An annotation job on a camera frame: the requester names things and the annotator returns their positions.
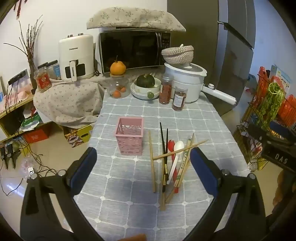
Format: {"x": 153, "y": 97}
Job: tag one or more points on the orange plastic bag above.
{"x": 288, "y": 111}
{"x": 262, "y": 78}

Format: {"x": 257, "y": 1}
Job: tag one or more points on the black microwave oven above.
{"x": 131, "y": 48}

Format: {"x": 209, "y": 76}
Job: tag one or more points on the large orange with stem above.
{"x": 118, "y": 68}

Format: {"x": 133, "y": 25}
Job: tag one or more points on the white plastic spoon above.
{"x": 178, "y": 147}

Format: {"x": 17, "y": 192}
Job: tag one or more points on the white electric pot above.
{"x": 185, "y": 78}

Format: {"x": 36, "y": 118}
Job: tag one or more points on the red label jar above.
{"x": 43, "y": 81}

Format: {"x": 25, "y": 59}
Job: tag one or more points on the floral cloth cover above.
{"x": 129, "y": 16}

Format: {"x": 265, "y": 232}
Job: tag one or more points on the white charger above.
{"x": 31, "y": 171}

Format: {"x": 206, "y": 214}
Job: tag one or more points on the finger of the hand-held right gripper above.
{"x": 281, "y": 131}
{"x": 257, "y": 134}

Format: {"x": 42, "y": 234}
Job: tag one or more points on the grey checked tablecloth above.
{"x": 129, "y": 115}

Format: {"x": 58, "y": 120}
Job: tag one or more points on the patterned yellow cardboard box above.
{"x": 77, "y": 136}

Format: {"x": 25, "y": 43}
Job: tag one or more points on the person's right hand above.
{"x": 280, "y": 188}

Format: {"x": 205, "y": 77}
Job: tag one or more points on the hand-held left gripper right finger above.
{"x": 203, "y": 169}

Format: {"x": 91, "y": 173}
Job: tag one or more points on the grey refrigerator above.
{"x": 208, "y": 34}

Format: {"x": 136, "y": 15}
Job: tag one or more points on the clear jar black lid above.
{"x": 54, "y": 69}

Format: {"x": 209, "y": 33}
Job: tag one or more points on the clear glass jar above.
{"x": 112, "y": 84}

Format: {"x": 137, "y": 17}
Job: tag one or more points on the person's left hand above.
{"x": 136, "y": 238}

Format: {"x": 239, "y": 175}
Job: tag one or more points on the dried branches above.
{"x": 30, "y": 39}

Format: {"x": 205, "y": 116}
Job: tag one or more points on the small orange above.
{"x": 122, "y": 89}
{"x": 116, "y": 93}

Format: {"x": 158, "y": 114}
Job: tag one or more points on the wooden shelf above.
{"x": 13, "y": 109}

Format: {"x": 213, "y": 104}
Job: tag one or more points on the white air fryer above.
{"x": 74, "y": 53}

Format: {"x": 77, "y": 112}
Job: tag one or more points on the paper-wrapped chopsticks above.
{"x": 185, "y": 157}

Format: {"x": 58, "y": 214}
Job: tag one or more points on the pink plastic utensil basket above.
{"x": 129, "y": 143}

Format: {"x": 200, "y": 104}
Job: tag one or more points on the labelled jar with dried fruit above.
{"x": 179, "y": 99}

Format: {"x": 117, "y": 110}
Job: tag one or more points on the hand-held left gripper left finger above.
{"x": 85, "y": 166}

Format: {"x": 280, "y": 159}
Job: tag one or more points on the blue and white box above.
{"x": 283, "y": 76}

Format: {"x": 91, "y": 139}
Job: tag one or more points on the large floral cloth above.
{"x": 69, "y": 102}

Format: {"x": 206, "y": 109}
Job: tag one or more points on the red box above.
{"x": 35, "y": 136}

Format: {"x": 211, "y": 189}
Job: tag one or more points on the spice jar with red contents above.
{"x": 166, "y": 91}

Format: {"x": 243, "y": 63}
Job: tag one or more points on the green squash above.
{"x": 145, "y": 81}

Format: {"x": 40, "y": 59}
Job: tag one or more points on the red plastic spoon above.
{"x": 170, "y": 146}

